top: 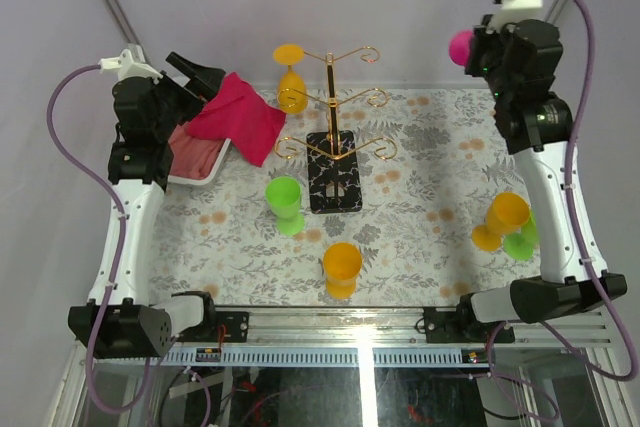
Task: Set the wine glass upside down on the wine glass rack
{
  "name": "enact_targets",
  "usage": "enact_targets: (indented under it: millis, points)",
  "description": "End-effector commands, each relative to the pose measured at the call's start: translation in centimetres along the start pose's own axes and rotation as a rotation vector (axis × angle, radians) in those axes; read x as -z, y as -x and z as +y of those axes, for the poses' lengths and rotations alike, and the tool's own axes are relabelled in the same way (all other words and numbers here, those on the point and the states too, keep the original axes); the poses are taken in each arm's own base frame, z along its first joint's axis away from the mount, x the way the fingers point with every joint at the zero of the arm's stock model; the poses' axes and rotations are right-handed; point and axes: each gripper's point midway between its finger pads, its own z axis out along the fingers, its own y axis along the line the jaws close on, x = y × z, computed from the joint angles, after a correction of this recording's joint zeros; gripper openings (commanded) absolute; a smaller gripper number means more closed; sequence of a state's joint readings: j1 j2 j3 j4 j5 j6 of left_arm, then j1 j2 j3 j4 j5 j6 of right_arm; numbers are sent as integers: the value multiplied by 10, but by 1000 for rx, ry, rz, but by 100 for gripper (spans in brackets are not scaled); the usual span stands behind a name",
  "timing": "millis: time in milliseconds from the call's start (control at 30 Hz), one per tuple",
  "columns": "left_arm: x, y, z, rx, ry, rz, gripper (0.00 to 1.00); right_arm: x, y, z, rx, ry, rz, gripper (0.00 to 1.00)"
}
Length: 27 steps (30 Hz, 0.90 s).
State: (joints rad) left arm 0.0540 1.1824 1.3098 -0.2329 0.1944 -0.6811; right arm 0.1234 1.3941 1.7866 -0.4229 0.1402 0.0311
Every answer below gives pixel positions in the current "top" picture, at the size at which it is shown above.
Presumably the orange plastic wine glass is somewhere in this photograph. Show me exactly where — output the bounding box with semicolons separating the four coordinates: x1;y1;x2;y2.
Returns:
273;44;307;114

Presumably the magenta cloth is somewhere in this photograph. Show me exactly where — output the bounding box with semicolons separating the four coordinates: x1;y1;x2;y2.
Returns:
187;72;286;167

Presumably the green wine glass centre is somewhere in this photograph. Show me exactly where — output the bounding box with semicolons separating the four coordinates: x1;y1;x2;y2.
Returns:
265;176;304;236

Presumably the orange wine glass front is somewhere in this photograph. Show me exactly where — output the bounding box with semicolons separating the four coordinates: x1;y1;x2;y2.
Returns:
323;242;362;300

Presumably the magenta plastic wine glass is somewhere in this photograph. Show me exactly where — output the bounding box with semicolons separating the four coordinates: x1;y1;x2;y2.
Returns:
448;30;474;67

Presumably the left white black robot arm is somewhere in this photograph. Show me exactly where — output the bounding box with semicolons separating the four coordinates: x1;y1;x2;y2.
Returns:
68;49;225;360

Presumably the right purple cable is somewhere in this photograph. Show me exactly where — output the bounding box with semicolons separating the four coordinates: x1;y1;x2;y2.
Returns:
487;0;640;421

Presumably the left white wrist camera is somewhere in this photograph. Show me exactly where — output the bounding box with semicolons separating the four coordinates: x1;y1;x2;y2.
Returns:
99;44;162;81

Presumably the green wine glass right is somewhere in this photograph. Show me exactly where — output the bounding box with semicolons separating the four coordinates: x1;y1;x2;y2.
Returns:
502;212;539;261

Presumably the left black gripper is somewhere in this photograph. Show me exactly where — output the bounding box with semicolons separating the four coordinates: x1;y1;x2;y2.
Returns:
148;54;223;142

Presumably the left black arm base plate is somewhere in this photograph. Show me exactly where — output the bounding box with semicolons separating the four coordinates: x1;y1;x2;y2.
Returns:
183;310;250;345

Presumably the gold wine glass rack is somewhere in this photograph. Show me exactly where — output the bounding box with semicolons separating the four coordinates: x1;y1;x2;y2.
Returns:
274;46;398;214

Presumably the pink cloth in basket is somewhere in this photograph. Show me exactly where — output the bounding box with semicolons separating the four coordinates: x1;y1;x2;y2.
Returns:
169;124;224;180

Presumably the green wine glass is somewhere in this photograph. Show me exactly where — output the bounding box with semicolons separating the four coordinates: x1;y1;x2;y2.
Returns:
502;212;539;261
265;176;304;236

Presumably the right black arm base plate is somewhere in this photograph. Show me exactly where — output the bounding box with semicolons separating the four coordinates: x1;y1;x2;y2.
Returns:
423;306;498;344

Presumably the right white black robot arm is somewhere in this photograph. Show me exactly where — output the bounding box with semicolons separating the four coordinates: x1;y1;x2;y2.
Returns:
455;14;627;342

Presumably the orange wine glass right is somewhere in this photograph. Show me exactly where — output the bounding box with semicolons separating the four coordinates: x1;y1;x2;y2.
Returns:
471;192;530;252

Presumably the floral table mat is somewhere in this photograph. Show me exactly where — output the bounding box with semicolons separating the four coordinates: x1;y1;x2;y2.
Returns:
149;89;539;307

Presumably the white plastic basket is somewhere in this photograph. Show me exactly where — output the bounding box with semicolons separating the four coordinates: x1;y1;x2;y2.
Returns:
168;121;231;187

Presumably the aluminium mounting rail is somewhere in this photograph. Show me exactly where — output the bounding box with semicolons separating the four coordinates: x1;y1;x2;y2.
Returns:
74;305;612;348

